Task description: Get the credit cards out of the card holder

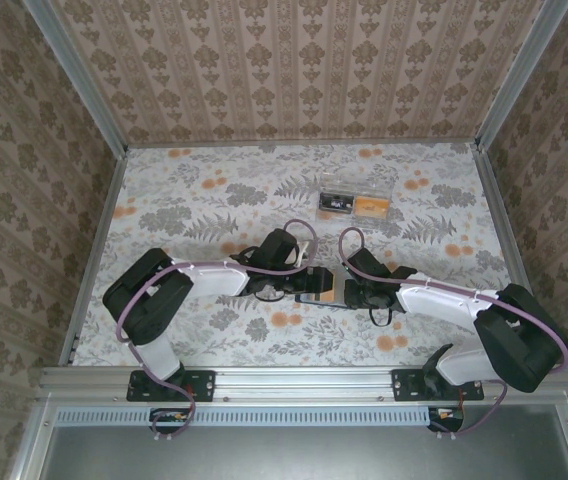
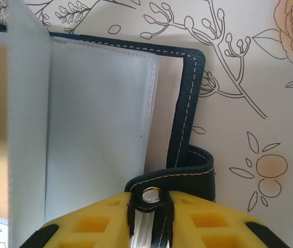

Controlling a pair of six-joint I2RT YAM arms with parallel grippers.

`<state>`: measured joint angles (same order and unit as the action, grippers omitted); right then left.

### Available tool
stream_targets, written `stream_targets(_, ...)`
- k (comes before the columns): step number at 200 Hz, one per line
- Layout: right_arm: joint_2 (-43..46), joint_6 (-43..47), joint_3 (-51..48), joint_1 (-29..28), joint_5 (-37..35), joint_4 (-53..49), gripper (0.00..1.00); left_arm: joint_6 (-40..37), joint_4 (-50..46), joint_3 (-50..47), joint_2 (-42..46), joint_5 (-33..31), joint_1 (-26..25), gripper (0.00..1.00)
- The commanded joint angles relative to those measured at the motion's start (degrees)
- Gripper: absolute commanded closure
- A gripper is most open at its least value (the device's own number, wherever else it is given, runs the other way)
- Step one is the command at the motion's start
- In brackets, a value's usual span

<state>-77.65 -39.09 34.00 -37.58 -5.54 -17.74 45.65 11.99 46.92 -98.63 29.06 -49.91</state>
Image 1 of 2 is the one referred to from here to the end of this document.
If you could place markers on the single orange card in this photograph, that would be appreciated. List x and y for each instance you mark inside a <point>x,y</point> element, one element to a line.
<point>337,291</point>

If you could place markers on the navy blue card holder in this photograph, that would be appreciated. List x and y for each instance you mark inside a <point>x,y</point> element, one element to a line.
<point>304,299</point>

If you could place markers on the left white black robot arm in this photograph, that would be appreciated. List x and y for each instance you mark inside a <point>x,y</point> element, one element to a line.
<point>214,280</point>

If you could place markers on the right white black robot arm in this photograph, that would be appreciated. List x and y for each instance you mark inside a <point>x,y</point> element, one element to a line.
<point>439,302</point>

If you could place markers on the black VIP card stack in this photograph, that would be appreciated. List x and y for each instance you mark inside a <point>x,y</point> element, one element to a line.
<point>335,203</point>

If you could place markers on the clear acrylic card box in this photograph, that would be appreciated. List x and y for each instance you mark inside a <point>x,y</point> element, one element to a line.
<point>356,187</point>

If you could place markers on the grey metal panel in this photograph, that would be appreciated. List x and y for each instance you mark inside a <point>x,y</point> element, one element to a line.
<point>289,455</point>

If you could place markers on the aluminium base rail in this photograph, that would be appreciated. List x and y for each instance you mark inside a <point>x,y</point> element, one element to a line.
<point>304,385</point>

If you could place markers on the aluminium table edge rail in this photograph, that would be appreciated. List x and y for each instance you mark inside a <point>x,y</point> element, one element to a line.
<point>304,144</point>
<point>100,250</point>
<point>512,250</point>

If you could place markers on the aluminium corner post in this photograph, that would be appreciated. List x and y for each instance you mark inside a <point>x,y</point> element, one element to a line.
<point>520,75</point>
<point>80,75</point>

